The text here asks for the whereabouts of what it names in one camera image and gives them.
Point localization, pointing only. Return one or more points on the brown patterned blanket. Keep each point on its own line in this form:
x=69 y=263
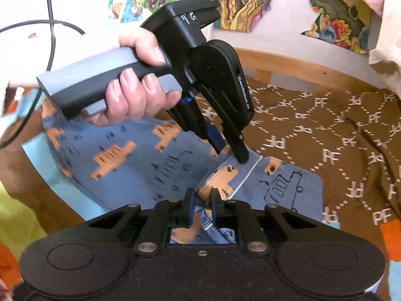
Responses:
x=313 y=125

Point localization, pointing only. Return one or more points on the wooden bed frame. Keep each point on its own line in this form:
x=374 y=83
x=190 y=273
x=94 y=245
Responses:
x=282 y=65

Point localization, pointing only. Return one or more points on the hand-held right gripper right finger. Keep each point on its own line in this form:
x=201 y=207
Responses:
x=214 y=207

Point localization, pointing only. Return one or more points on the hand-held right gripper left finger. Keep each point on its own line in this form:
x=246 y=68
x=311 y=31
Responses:
x=190 y=210

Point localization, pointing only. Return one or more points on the person's left hand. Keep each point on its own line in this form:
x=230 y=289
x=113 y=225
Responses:
x=131 y=100

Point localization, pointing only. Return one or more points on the white hanging garment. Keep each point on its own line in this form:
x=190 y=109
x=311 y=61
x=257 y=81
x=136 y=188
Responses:
x=388 y=53

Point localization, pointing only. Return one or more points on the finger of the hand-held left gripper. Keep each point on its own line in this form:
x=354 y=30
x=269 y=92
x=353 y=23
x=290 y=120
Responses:
x=240 y=150
x=216 y=136

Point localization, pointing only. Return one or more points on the swirly night sky drawing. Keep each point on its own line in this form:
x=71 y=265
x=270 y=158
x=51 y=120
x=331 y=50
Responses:
x=244 y=3

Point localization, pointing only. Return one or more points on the colourful landscape drawing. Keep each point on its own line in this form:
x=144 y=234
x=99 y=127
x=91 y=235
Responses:
x=338 y=15

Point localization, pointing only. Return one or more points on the blue truck print pants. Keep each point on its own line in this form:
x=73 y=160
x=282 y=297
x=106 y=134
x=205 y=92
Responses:
x=141 y=169

